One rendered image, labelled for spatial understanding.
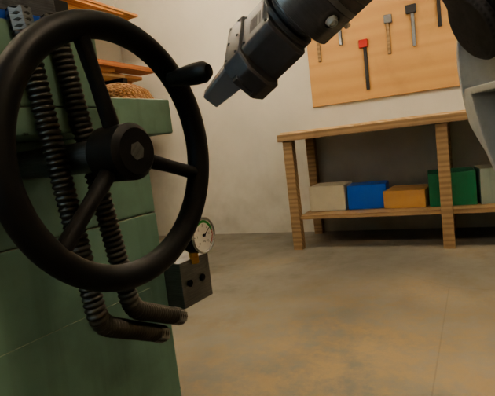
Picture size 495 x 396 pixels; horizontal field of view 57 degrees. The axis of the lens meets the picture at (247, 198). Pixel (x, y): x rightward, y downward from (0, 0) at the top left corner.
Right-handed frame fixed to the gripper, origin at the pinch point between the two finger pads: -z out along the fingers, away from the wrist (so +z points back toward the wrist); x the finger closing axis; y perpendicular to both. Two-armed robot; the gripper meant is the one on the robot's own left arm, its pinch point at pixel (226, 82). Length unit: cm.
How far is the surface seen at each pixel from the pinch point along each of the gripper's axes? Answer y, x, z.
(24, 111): 15.3, -6.3, -14.2
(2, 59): 18.6, -12.4, -5.3
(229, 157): -138, 285, -188
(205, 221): -16.8, 7.6, -26.3
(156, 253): -3.8, -13.8, -15.3
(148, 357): -19.5, -10.7, -41.5
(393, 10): -144, 301, -9
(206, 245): -18.9, 4.8, -28.3
